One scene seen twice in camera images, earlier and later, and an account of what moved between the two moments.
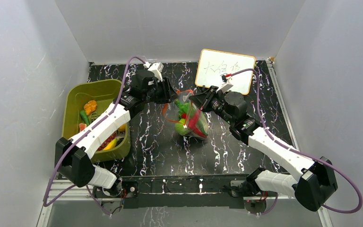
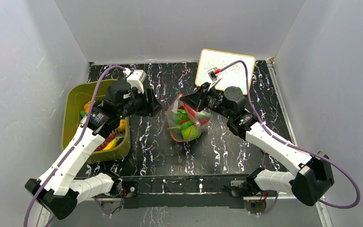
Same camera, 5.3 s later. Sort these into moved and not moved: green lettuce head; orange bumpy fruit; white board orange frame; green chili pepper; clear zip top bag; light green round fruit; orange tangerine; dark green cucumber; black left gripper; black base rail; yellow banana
Moved: light green round fruit; green lettuce head; green chili pepper; clear zip top bag; black left gripper
Not moved: white board orange frame; black base rail; orange tangerine; dark green cucumber; orange bumpy fruit; yellow banana
